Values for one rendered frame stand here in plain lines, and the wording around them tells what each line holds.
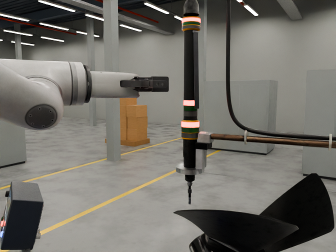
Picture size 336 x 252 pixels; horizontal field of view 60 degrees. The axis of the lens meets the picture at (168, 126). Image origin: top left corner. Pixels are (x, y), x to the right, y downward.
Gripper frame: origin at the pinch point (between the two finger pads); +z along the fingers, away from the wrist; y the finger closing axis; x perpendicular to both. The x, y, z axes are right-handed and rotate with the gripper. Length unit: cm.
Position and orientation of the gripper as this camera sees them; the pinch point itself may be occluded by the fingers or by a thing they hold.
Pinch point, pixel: (154, 84)
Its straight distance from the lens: 65.8
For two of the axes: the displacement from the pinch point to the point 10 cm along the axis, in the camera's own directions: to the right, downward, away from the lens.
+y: 4.8, 1.1, -8.7
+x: 0.0, -9.9, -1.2
